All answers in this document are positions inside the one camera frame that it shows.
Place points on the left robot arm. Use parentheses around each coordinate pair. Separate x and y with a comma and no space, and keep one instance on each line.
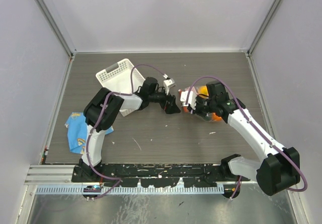
(102,110)

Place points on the blue slotted cable duct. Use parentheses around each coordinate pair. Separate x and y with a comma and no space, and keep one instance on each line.
(87,190)

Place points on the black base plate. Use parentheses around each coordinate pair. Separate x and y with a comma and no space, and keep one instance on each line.
(155,175)

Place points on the white perforated plastic basket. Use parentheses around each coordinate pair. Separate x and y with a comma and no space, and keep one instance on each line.
(118,78)

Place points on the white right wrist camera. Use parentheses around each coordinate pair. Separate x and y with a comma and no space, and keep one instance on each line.
(188,100)

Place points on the aluminium frame rail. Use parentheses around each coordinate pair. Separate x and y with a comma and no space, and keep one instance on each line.
(49,174)

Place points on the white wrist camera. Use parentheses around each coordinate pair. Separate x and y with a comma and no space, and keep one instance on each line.
(168,83)
(188,100)

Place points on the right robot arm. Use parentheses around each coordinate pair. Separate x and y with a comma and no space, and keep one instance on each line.
(278,167)

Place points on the fake orange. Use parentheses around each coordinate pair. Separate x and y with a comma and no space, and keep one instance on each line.
(215,118)

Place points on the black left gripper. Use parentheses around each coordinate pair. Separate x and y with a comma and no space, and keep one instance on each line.
(171,107)

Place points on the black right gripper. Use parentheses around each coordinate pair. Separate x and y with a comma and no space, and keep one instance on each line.
(198,98)

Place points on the clear zip top bag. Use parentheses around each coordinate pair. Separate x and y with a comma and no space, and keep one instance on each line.
(195,89)

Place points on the fake yellow lemon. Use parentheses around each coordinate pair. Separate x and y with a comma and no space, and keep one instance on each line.
(203,90)

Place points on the blue patterned cloth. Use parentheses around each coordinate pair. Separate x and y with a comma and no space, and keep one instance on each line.
(77,133)

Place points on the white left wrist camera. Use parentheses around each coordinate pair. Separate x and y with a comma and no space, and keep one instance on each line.
(168,83)

